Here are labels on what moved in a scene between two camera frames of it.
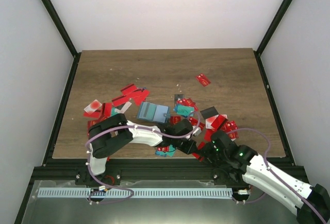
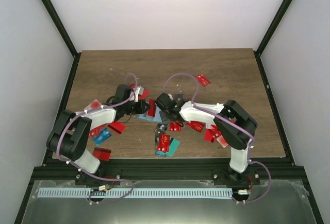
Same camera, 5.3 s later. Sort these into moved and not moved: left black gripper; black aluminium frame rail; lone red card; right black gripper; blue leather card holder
Moved: right black gripper; left black gripper
Not moved: black aluminium frame rail; blue leather card holder; lone red card
